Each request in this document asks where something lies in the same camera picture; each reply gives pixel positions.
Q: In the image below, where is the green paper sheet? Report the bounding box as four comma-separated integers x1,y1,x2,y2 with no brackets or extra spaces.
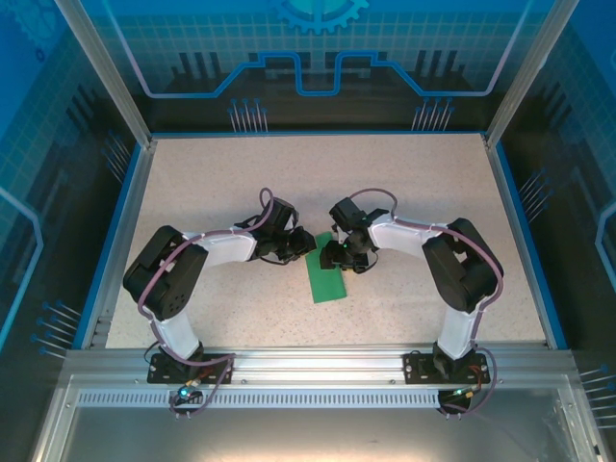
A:
304,230,348,305

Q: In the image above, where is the blue side strip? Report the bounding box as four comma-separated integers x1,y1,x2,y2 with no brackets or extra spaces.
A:
70,142,146,350

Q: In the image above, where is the metal tray panel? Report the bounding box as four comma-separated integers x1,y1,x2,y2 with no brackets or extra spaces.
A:
29,373,608,462

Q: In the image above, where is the aluminium mounting rail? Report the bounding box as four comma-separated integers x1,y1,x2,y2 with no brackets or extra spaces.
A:
62,342,578,386

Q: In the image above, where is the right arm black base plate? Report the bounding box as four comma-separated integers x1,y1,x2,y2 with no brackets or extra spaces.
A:
402,350,488,386

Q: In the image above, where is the slotted cable duct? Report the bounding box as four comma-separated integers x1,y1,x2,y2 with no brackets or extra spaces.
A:
75,390,565,410

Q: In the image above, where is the aluminium side rail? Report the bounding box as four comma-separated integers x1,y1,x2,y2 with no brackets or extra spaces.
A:
79,139,158,351

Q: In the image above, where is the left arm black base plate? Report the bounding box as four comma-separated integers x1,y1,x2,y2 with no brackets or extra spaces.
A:
146,352,237,386

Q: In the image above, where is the left arm cable connector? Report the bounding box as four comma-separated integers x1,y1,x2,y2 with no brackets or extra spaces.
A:
168,379,203,406

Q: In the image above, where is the arm cable connector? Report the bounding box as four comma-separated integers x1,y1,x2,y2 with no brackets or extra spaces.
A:
168,379,203,406
449,383,485,400

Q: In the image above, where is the right arm cable connector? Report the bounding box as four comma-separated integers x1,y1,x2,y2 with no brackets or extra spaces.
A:
449,383,485,400

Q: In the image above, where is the aluminium frame post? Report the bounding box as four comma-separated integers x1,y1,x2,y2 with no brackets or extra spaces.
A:
482,0,581,148
51,0,158,148

